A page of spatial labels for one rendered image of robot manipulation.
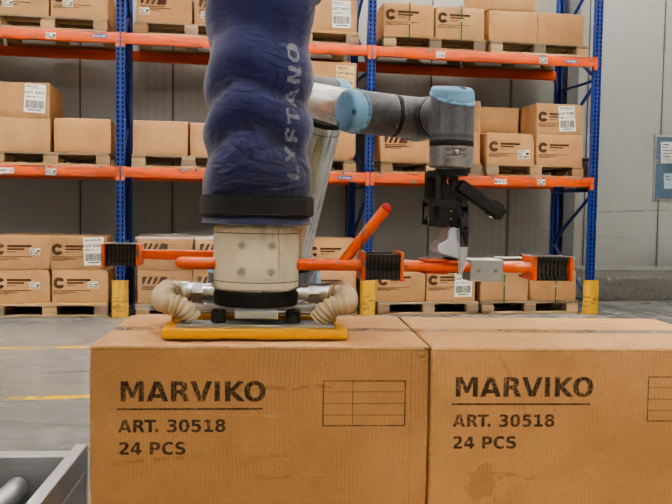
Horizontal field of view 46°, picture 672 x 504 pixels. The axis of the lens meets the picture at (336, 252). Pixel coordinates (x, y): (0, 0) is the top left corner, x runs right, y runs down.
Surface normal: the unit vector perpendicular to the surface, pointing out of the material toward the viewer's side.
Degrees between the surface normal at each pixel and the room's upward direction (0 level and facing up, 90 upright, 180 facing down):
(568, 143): 88
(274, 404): 90
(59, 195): 90
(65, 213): 90
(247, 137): 74
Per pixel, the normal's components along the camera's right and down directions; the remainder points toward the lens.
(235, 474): 0.07, 0.05
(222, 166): -0.55, 0.07
